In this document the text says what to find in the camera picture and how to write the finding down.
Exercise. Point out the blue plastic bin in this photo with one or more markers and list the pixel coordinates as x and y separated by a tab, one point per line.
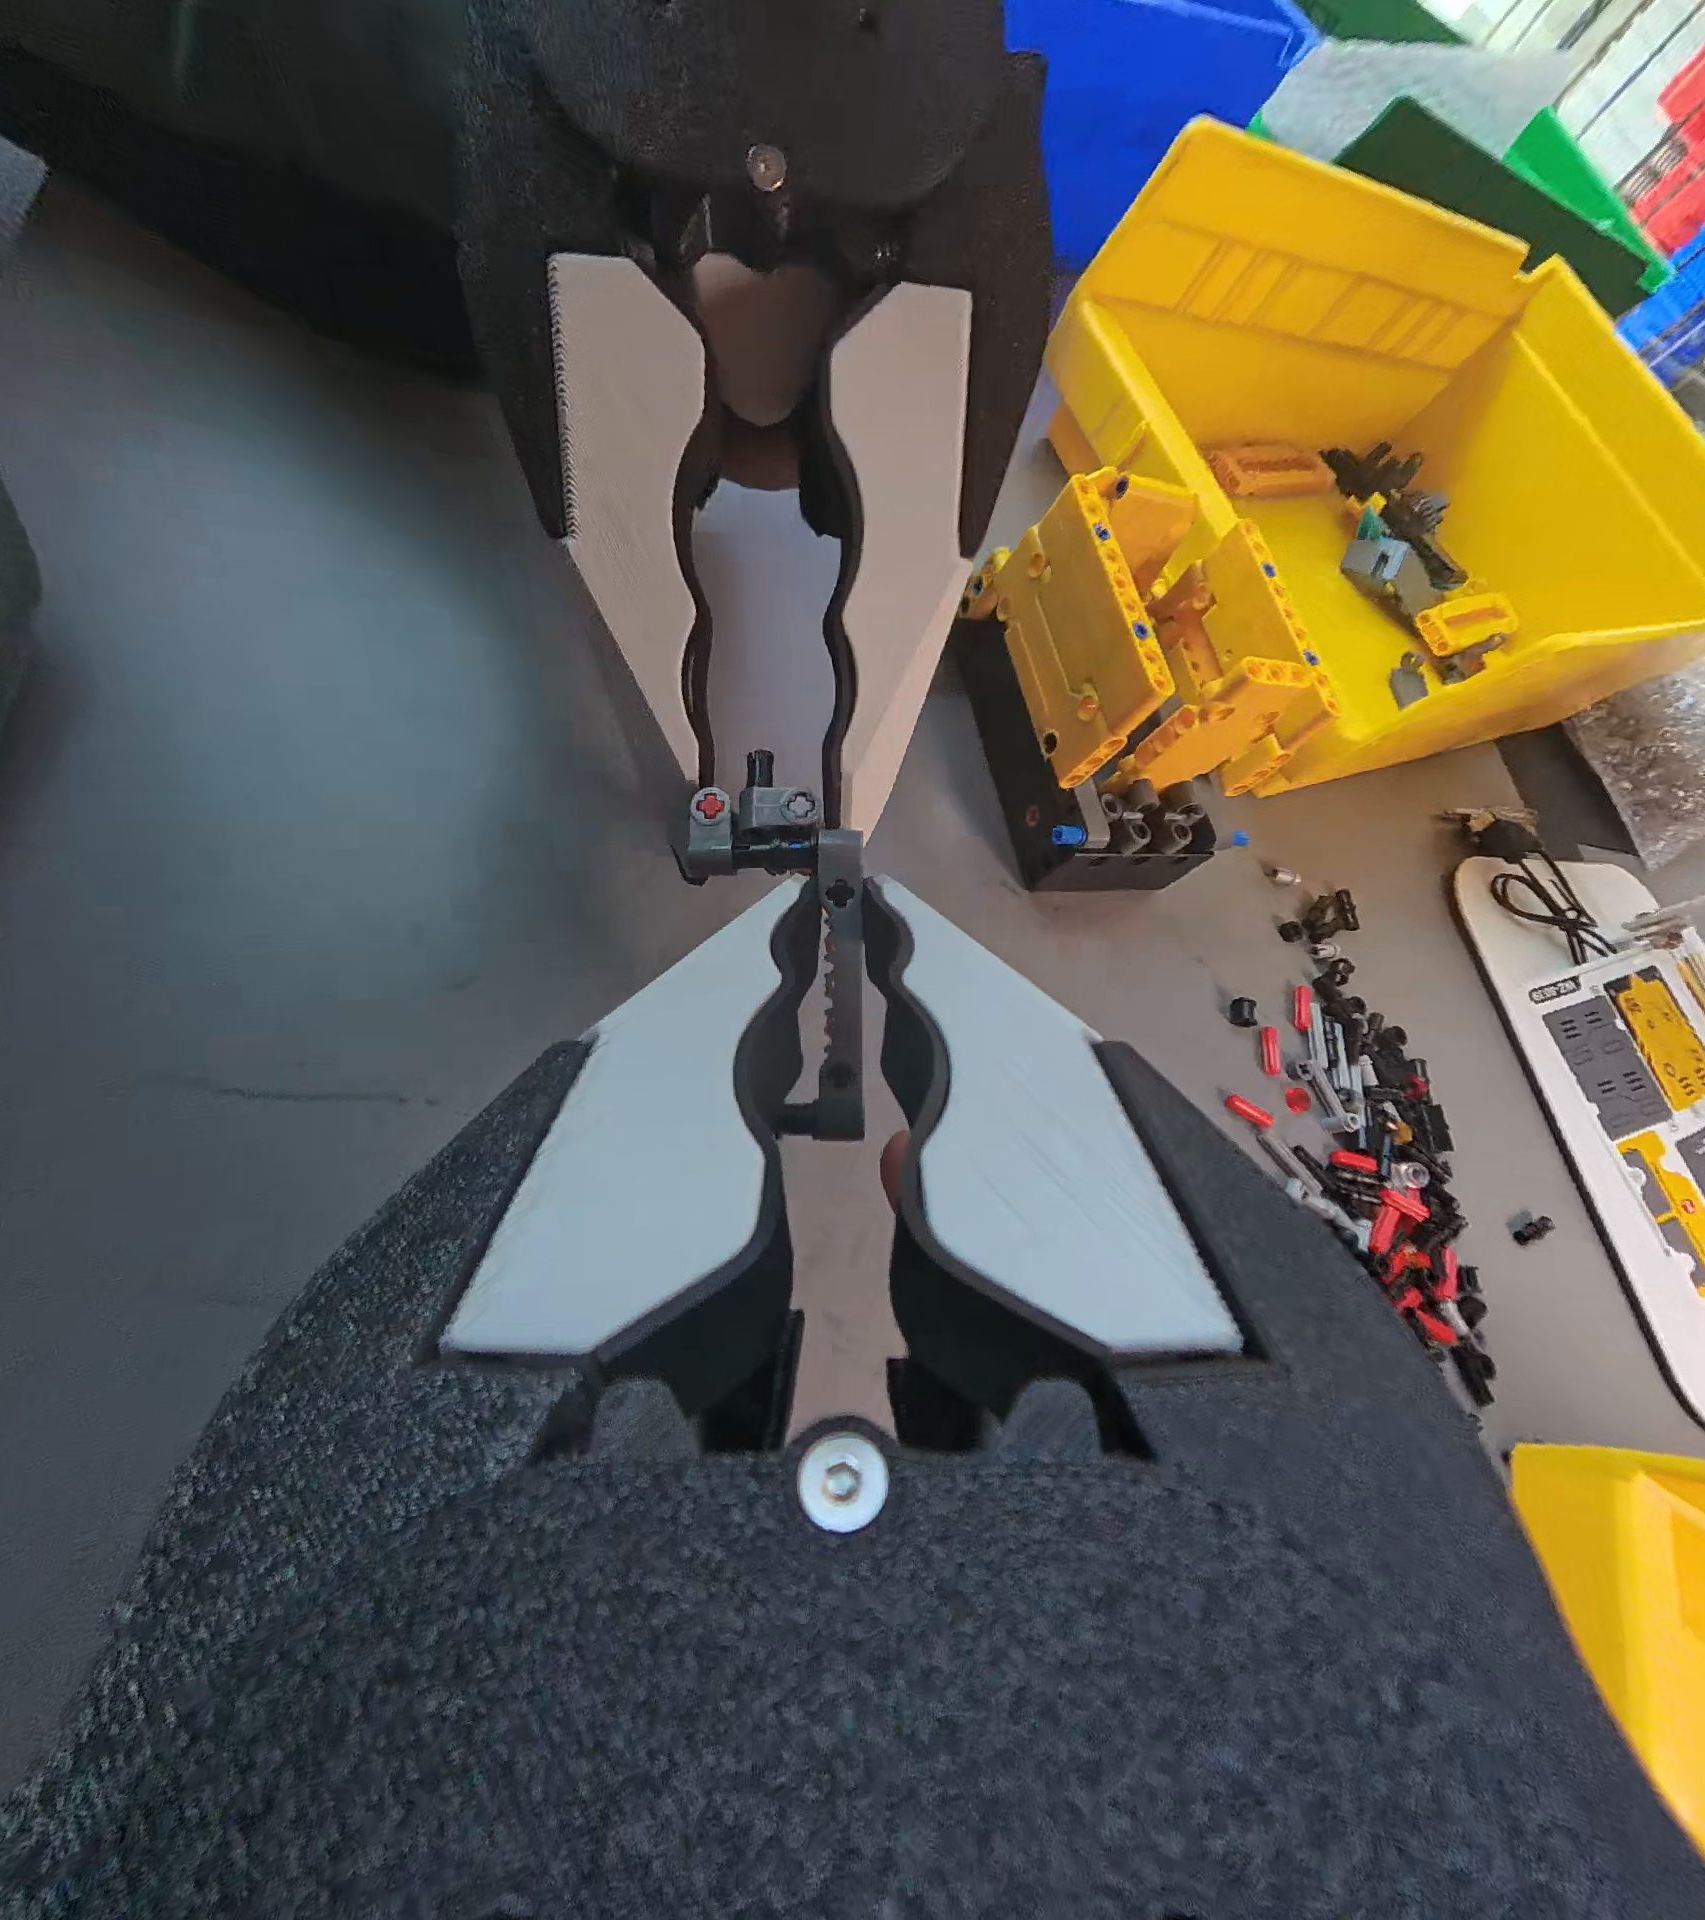
1154	106

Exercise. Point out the grey green lego piece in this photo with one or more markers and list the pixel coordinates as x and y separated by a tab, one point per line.
1385	564

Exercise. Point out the green plastic bin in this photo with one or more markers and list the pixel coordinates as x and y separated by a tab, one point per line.
1482	194

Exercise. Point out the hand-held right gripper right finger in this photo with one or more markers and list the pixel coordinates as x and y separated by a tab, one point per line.
1064	1187

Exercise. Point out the clear plastic bag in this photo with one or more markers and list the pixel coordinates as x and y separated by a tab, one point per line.
1678	749

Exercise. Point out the small orange lego frame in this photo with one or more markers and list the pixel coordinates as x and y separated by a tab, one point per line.
1468	622

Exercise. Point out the pile of small lego pins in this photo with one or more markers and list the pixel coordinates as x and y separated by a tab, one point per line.
1391	1187

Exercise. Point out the yellow black lego robot build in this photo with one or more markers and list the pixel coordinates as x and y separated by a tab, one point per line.
1092	632

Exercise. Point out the long black lego pin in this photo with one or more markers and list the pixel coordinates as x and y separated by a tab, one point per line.
1531	1227

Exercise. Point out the yellow plastic parts bin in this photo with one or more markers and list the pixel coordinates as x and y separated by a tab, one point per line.
1619	450
1664	1649

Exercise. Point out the bubble wrap sheet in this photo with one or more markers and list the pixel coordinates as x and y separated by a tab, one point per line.
1391	91

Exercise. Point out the person's left forearm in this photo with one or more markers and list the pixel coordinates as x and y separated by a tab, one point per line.
162	77

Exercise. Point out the grey grille yellow lego subassembly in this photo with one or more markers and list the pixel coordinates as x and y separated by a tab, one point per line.
837	991

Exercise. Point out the bundle of black lego parts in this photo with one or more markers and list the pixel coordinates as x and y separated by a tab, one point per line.
1391	488

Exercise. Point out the yellow grey lego arm assembly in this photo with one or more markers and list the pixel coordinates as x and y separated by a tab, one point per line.
777	818

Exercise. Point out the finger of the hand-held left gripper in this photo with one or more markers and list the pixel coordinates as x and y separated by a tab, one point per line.
626	450
913	450

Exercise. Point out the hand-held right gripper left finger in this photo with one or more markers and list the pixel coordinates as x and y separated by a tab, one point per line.
613	1187

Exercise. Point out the orange lego beam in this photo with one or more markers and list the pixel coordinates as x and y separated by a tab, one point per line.
1272	468

